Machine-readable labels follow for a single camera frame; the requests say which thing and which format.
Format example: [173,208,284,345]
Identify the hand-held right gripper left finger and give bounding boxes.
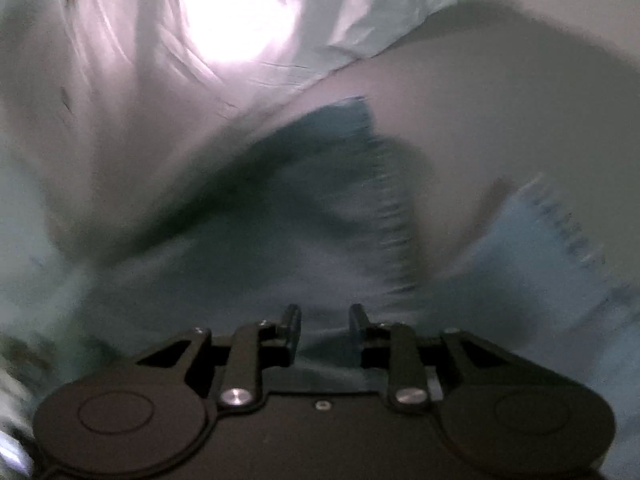
[134,304,302,412]

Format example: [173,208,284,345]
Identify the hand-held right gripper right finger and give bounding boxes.
[349,303,522,414]

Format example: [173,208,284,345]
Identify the white carrot print sheet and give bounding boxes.
[0,0,463,341]

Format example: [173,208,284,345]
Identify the light blue denim jeans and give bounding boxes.
[65,96,636,411]

